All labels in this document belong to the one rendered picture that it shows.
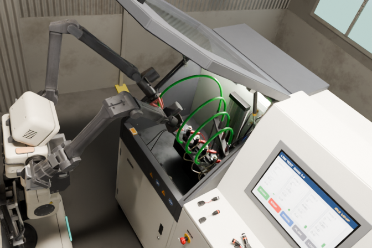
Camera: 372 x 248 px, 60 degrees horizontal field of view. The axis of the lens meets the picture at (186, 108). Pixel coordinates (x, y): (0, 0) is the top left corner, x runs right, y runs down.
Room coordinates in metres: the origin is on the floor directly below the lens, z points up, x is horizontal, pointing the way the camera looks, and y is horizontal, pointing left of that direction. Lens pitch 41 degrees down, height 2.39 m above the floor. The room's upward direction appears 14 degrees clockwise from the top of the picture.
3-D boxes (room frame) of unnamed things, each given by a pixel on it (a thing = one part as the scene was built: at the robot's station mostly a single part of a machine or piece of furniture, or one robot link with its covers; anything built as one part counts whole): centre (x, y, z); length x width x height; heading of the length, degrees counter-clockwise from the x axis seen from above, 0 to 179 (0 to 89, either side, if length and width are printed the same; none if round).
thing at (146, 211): (1.18, 0.14, 0.44); 0.65 x 0.02 x 0.68; 44
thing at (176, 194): (1.19, 0.12, 0.87); 0.62 x 0.04 x 0.16; 44
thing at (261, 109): (1.36, -0.40, 1.20); 0.13 x 0.03 x 0.31; 44
